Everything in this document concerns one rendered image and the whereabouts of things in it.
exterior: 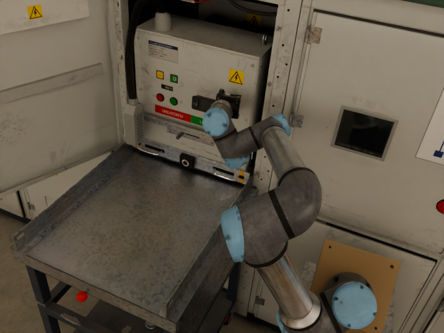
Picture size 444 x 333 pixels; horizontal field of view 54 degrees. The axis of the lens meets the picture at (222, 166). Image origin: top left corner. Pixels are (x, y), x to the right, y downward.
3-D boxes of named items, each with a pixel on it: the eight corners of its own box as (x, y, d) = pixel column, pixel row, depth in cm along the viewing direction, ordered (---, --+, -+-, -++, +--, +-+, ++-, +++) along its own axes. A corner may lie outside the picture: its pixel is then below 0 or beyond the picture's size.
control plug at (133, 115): (135, 147, 175) (133, 108, 164) (125, 143, 176) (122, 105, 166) (146, 137, 180) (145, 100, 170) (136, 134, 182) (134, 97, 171)
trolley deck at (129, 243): (176, 335, 128) (176, 323, 125) (13, 259, 146) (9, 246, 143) (256, 200, 179) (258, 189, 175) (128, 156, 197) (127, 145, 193)
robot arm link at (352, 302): (380, 312, 125) (388, 320, 112) (336, 330, 126) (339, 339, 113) (361, 272, 128) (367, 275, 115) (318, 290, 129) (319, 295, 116)
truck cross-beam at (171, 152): (248, 185, 174) (250, 173, 171) (133, 147, 190) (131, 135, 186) (252, 178, 178) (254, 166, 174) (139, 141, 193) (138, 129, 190)
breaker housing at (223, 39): (245, 173, 173) (260, 57, 144) (138, 138, 187) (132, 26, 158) (283, 116, 211) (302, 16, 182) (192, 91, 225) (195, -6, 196)
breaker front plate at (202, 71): (242, 174, 172) (257, 60, 144) (138, 139, 186) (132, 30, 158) (244, 172, 173) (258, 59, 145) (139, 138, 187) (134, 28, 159)
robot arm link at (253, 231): (346, 341, 120) (283, 213, 88) (296, 361, 122) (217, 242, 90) (330, 304, 130) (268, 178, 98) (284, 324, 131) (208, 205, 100)
